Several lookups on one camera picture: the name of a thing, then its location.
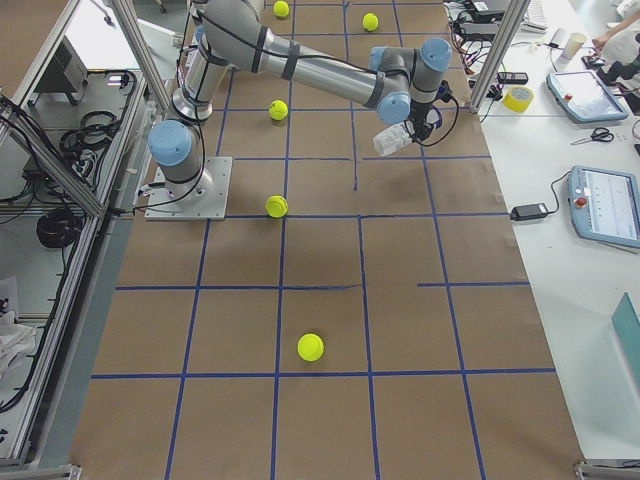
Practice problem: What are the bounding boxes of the white blue tennis ball can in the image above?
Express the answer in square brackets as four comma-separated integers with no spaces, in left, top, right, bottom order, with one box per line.
[373,121,415,156]

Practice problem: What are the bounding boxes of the tennis ball near arm base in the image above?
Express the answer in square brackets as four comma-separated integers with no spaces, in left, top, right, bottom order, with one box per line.
[265,195,289,219]

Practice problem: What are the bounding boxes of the tennis ball far right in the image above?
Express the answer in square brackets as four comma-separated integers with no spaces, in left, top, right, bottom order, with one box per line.
[362,12,379,32]

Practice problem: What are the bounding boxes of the tennis ball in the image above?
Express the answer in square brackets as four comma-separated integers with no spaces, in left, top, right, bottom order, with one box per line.
[273,0,290,19]
[362,12,379,32]
[297,333,325,362]

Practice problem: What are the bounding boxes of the tennis ball middle grid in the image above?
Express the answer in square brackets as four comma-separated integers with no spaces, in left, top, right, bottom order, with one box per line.
[268,99,289,121]

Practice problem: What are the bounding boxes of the tennis ball far left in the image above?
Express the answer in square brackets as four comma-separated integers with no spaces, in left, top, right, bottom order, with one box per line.
[273,0,290,19]

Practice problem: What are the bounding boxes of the tennis ball front centre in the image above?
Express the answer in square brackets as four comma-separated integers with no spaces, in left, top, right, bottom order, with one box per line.
[297,333,325,362]

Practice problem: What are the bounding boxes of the yellow tape roll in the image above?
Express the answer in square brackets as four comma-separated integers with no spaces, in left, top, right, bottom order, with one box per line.
[503,85,534,113]

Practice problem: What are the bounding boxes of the black power adapter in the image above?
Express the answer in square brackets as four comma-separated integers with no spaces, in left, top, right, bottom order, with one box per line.
[509,203,549,222]

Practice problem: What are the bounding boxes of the far teach pendant tablet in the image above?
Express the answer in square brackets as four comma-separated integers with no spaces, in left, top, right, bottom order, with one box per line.
[546,70,628,123]

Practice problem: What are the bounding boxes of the teach pendant tablet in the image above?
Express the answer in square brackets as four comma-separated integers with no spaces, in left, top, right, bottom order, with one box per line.
[546,70,628,123]
[567,166,639,249]

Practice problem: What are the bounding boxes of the white paper cup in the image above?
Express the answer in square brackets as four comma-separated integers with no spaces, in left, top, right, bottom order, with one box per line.
[561,32,587,60]

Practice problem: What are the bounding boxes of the near teach pendant tablet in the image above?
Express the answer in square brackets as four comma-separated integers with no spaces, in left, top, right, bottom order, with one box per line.
[567,166,639,249]

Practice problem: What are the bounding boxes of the grey control box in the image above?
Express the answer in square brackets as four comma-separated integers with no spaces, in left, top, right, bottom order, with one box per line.
[34,36,88,105]

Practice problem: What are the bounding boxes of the aluminium frame post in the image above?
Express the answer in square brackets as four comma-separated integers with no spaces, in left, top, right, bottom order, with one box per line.
[467,0,530,113]

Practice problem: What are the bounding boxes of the black handled scissors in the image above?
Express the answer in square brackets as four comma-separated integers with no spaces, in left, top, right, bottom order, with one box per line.
[571,127,615,145]

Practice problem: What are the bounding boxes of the coiled black cable bundle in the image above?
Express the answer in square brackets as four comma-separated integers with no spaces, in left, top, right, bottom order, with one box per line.
[36,207,82,249]

